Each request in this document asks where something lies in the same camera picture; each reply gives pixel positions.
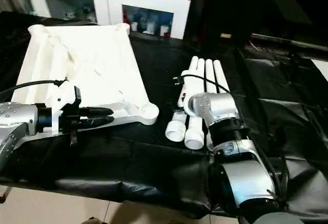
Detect white plastic table top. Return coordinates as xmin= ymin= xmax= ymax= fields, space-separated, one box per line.
xmin=10 ymin=23 xmax=160 ymax=142

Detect white plastic table leg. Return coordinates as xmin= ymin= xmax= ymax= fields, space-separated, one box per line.
xmin=184 ymin=58 xmax=207 ymax=150
xmin=204 ymin=58 xmax=216 ymax=150
xmin=213 ymin=60 xmax=231 ymax=94
xmin=165 ymin=56 xmax=200 ymax=142

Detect black mat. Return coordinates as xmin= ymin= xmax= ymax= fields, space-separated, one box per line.
xmin=0 ymin=11 xmax=328 ymax=222

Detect white board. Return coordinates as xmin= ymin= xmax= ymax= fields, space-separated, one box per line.
xmin=310 ymin=57 xmax=328 ymax=82

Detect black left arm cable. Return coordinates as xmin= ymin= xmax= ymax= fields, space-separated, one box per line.
xmin=0 ymin=78 xmax=70 ymax=103

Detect black metal rail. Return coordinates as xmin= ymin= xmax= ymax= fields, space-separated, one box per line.
xmin=249 ymin=32 xmax=328 ymax=60

